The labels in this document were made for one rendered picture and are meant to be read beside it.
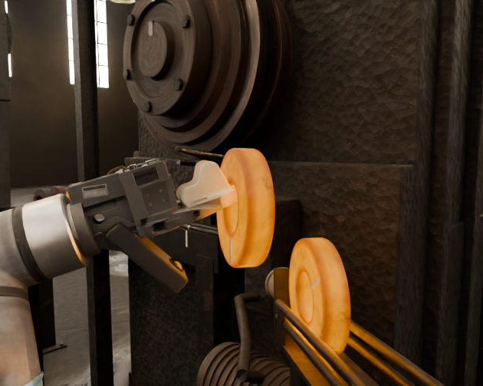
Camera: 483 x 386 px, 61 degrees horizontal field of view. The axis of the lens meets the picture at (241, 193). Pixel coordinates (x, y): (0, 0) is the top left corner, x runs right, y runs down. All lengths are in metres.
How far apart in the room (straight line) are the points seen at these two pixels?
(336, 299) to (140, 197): 0.25
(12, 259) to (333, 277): 0.35
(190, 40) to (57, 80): 10.87
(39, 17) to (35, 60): 1.05
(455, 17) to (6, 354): 0.86
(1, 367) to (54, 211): 0.16
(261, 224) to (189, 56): 0.48
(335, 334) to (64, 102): 11.33
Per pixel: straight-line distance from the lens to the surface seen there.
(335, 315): 0.50
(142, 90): 1.00
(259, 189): 0.46
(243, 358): 0.71
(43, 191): 1.94
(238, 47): 0.85
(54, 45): 11.82
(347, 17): 0.91
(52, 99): 11.57
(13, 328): 0.47
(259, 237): 0.47
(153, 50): 0.95
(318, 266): 0.50
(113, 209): 0.50
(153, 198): 0.49
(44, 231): 0.48
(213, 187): 0.50
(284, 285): 0.64
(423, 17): 0.85
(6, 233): 0.49
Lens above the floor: 0.90
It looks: 6 degrees down
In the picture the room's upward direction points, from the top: straight up
